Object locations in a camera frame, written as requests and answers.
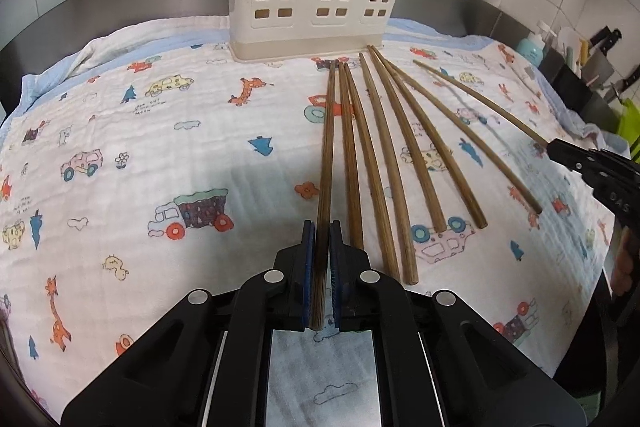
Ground teal pump bottle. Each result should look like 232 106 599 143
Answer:
515 21 556 68

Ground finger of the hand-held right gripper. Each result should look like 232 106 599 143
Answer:
546 138 602 181

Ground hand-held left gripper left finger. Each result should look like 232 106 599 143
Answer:
60 221 318 427

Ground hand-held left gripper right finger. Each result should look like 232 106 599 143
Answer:
327 221 587 427

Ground white spatula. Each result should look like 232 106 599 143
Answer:
556 27 581 68

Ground black knife rack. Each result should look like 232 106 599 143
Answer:
540 47 621 132

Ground cartoon printed white blanket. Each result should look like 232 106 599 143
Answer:
0 17 631 427

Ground person's right hand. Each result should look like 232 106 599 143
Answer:
616 231 640 290

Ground green cutting board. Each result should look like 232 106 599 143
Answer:
617 99 640 158

